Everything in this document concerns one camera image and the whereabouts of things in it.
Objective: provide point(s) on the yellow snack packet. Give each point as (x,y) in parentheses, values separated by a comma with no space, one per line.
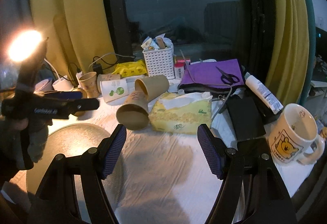
(128,69)

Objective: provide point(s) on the left yellow curtain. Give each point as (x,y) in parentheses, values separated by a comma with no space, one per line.
(77,31)

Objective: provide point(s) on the white lattice basket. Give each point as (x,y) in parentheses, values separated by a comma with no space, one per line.
(160,62)

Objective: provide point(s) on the small barcode bottle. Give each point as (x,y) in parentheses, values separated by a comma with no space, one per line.
(179,70)

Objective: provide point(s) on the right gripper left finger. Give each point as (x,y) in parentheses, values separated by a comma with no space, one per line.
(56,200)

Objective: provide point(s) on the round grey metal tray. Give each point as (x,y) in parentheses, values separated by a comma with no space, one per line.
(74,140)

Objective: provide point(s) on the upright patterned paper cup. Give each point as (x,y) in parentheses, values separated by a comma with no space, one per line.
(88,82)

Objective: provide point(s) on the yellow curtain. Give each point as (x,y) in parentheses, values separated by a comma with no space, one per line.
(288,67)
(77,31)

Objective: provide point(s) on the right yellow curtain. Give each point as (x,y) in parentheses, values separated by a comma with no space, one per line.
(288,67)

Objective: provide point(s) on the white green-logo paper cup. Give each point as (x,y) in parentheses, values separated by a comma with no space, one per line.
(114,89)

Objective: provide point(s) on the desk lamp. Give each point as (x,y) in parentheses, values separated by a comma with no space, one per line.
(28,49)

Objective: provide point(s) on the yellow tissue pack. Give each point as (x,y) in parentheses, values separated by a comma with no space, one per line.
(182,114)

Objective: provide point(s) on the floral brown paper cup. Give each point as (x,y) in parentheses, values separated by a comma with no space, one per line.
(134,113)

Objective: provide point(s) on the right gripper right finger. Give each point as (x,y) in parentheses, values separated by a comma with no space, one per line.
(267,200)

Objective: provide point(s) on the Winnie Pooh ceramic mug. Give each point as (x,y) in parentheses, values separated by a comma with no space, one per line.
(294,137)

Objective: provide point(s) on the white tube bottle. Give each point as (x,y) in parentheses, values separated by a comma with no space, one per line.
(263,93)

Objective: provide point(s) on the purple cloth pouch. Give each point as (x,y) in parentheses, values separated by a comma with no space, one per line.
(205,74)

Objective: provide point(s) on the plain brown paper cup lying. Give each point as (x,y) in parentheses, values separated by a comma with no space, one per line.
(152,87)

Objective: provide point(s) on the black scissors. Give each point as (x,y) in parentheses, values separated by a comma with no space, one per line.
(228,79)

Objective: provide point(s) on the black charger with cable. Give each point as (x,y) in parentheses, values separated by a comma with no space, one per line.
(99,65)

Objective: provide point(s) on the white lamp base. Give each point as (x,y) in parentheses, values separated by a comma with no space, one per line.
(63,84)

